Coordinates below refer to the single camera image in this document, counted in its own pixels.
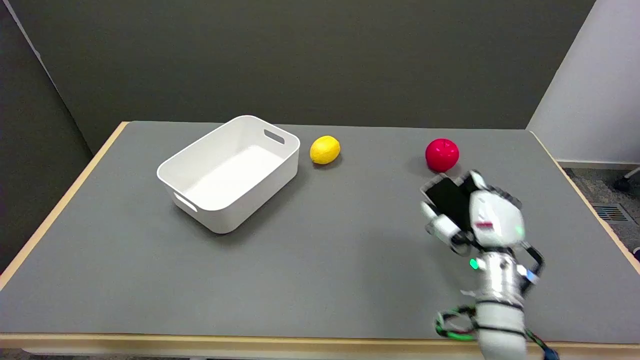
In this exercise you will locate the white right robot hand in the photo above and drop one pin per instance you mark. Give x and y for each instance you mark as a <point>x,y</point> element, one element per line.
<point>492,220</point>

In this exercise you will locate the black chalkboard eraser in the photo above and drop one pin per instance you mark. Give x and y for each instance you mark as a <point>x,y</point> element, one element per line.
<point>450,199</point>

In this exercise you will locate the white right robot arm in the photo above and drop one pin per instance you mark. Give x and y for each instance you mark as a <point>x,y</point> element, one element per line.
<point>500,300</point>

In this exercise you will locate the white plastic storage box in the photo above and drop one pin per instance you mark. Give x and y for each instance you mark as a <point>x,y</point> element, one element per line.
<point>230,172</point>

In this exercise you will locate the red apple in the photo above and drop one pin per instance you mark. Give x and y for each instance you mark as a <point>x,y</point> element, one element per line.
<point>442,155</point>

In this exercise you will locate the floor vent grille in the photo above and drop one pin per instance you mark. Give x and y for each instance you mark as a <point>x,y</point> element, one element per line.
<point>610,213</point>

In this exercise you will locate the black chair caster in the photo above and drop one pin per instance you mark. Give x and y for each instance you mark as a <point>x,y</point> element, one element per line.
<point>626,182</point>

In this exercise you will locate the yellow lemon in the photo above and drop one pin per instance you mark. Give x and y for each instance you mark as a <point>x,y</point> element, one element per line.
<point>325,149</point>

